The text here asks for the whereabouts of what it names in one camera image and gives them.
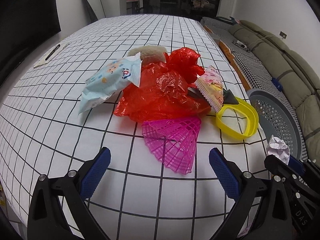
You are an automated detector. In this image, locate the white paper ball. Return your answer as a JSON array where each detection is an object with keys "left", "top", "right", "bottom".
[{"left": 266, "top": 135, "right": 290, "bottom": 165}]

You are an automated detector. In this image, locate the pink snack wrapper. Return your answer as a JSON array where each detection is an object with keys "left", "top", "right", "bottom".
[{"left": 195, "top": 66, "right": 223, "bottom": 112}]

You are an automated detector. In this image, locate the pink plastic mesh fan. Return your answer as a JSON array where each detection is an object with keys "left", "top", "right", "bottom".
[{"left": 142, "top": 117, "right": 201, "bottom": 175}]

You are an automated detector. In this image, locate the red plastic bag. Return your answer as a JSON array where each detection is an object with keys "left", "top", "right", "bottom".
[{"left": 114, "top": 47, "right": 211, "bottom": 123}]

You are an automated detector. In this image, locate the light blue wet wipes pack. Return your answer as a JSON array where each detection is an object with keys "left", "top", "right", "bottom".
[{"left": 79, "top": 53, "right": 142, "bottom": 114}]

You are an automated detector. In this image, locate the grey perforated trash basket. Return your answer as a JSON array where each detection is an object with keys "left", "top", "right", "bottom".
[{"left": 247, "top": 88, "right": 308, "bottom": 160}]

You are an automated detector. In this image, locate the blue clip on sofa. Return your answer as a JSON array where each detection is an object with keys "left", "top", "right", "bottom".
[{"left": 271, "top": 77, "right": 283, "bottom": 92}]

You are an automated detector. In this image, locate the olive green sofa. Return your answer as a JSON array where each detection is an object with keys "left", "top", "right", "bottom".
[{"left": 229, "top": 20, "right": 319, "bottom": 164}]

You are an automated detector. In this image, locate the black small wrapper piece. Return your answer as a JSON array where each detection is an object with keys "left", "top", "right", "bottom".
[{"left": 223, "top": 89, "right": 239, "bottom": 105}]

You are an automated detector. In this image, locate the black pen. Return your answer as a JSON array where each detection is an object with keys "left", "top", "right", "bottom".
[{"left": 45, "top": 44, "right": 61, "bottom": 61}]

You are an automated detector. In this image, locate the white notepad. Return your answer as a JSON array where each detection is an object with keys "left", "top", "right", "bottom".
[{"left": 33, "top": 42, "right": 69, "bottom": 69}]

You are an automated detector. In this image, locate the beige plush toy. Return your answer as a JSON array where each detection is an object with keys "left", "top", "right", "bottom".
[{"left": 127, "top": 45, "right": 167, "bottom": 66}]

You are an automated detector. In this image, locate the black television screen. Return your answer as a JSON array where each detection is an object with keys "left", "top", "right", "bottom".
[{"left": 0, "top": 0, "right": 61, "bottom": 83}]

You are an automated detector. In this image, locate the yellow plastic ring lid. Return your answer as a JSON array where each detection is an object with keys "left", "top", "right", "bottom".
[{"left": 215, "top": 97, "right": 259, "bottom": 141}]

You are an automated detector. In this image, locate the wall power socket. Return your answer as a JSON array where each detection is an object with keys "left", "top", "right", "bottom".
[{"left": 279, "top": 31, "right": 287, "bottom": 39}]

